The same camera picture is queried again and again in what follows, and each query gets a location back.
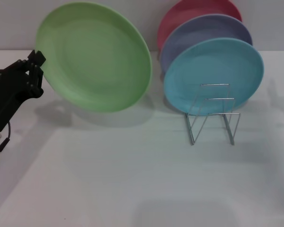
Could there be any red round plate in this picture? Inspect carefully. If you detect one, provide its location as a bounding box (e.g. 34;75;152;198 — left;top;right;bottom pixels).
157;0;243;52

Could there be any silver wire plate rack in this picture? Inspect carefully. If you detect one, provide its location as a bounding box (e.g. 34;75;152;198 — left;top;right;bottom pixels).
185;83;241;146

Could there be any green round plate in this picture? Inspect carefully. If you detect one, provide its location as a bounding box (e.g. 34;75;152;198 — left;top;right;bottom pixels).
35;1;153;114

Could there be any teal blue round plate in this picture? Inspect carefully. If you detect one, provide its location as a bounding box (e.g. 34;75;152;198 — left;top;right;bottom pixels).
163;37;265;114

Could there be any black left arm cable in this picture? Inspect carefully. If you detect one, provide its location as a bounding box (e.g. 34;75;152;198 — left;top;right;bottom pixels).
0;122;11;155

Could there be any purple round plate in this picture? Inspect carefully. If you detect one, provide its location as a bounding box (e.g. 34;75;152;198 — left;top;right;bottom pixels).
160;13;253;74

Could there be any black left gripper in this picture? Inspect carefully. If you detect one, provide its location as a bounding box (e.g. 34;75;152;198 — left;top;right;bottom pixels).
0;50;47;132

